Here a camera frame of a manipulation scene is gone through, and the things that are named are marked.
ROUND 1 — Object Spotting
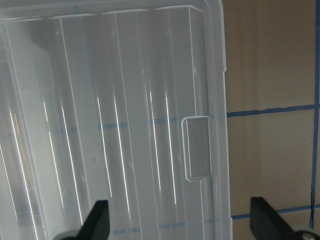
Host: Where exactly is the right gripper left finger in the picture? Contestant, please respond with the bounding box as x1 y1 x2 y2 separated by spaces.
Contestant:
53 200 111 240

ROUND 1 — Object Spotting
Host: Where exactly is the clear plastic box lid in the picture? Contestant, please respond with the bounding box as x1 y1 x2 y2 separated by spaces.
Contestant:
0 0 233 240

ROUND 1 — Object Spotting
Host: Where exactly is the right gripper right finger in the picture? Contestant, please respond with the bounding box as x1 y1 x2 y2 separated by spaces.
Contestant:
250 197 320 240

